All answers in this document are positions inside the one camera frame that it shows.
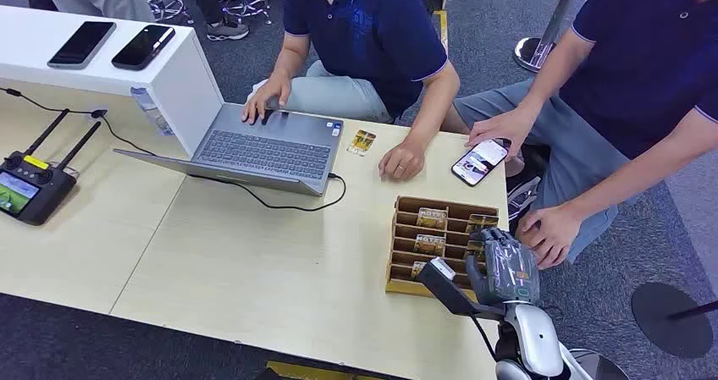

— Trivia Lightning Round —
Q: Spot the person's left hand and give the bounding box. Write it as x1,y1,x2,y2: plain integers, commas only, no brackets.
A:
515,203,587,272
378,139,428,182

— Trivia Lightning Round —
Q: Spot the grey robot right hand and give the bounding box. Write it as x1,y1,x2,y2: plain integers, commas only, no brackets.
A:
465,227,541,307

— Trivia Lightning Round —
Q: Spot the person's right hand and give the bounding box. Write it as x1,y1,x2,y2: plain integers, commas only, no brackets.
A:
467,107,535,160
240,74,293,126

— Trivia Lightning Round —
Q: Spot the smartphone with lit screen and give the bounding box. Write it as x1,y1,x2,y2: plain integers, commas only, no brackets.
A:
450,138,511,189

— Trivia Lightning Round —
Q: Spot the wooden card holder box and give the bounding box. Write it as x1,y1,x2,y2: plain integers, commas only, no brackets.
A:
385,196,501,301

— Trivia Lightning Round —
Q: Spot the grey laptop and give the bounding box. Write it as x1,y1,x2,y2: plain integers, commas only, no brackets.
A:
113,102,345,198

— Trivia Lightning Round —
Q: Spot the white cabinet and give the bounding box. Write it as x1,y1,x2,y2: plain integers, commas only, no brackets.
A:
0,4,225,157

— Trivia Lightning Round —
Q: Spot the yellow floor tape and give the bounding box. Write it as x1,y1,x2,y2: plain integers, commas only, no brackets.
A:
265,360,385,380
431,8,450,54

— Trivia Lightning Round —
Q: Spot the black glossy smartphone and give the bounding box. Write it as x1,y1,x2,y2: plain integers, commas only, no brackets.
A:
111,24,177,72

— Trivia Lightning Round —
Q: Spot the grey-edged smartphone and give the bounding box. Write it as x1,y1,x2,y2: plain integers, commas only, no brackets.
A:
47,20,118,71

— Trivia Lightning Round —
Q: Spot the black remote controller with screen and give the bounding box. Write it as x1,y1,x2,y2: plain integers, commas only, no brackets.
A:
0,107,103,227

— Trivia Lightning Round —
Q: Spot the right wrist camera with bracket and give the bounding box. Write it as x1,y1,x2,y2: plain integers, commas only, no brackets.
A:
416,256,506,321

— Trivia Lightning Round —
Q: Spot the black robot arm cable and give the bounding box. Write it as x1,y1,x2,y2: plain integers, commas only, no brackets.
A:
470,314,501,363

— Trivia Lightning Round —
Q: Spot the chrome base stanchion post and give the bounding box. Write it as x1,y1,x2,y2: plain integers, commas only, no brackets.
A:
512,0,588,74

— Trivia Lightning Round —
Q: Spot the black laptop power cable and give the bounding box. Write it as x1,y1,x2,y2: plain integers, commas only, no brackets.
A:
187,172,348,213

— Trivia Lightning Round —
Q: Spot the black base stanchion post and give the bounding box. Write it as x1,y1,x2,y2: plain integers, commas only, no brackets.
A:
630,281,718,360

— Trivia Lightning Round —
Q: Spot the thin black cable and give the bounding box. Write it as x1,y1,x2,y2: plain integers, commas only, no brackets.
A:
0,87,161,157

